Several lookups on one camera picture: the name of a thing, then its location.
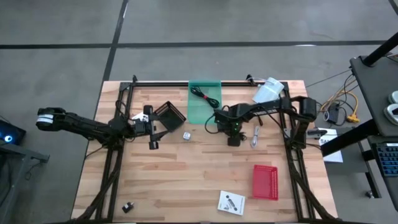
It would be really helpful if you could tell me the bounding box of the black keyboard with blue keys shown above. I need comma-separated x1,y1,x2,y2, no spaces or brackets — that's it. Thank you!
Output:
375,142,398,178

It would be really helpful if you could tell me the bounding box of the white product box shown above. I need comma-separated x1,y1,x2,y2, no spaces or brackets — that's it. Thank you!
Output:
216,190,246,217
131,112,149,123

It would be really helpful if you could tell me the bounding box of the white paper sheet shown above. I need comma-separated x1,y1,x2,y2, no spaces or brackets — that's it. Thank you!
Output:
318,128,344,164

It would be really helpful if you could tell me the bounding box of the black plastic mesh basket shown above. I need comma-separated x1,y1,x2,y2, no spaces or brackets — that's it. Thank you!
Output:
154,100,187,133

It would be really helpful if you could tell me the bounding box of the black power brick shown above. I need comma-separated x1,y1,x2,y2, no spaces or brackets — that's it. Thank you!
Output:
328,102,341,124

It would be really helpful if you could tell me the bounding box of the black aluminium table frame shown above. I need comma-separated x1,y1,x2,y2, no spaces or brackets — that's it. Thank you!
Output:
73,74,338,223

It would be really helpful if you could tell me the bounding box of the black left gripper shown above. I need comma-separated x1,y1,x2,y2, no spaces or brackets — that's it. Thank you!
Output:
131,105,170,151

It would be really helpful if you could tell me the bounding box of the black diagonal pole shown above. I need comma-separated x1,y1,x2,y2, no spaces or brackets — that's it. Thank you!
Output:
363,30,398,67

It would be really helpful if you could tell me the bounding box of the black side desk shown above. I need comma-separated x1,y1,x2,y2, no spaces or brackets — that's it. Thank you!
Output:
320,55,398,212

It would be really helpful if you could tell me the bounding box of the white cable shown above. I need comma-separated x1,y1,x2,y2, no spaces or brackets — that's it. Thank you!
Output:
250,125,261,148

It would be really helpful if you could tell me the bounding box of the black cable with red tie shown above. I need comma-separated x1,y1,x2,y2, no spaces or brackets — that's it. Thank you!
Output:
190,86,221,110

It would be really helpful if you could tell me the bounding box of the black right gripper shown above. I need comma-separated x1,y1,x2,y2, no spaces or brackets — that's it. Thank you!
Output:
214,105,249,147

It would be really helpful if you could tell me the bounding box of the translucent green plastic bin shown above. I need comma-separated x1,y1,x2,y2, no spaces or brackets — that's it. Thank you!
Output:
187,79,223,125

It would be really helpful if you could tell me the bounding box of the grey metal stand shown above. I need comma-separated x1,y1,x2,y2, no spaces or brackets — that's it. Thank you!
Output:
0,142,50,224

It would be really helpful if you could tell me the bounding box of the yellow cable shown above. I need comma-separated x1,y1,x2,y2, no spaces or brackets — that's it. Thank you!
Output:
320,90,361,124

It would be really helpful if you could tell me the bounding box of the red plastic mesh basket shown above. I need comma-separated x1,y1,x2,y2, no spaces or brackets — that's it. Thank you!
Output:
252,164,279,201

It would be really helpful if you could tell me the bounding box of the white cylindrical lamp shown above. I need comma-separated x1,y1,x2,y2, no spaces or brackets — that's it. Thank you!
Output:
251,77,285,104

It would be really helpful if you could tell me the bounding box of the black computer with blue light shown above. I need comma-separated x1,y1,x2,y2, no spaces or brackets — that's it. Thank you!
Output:
0,119,27,146

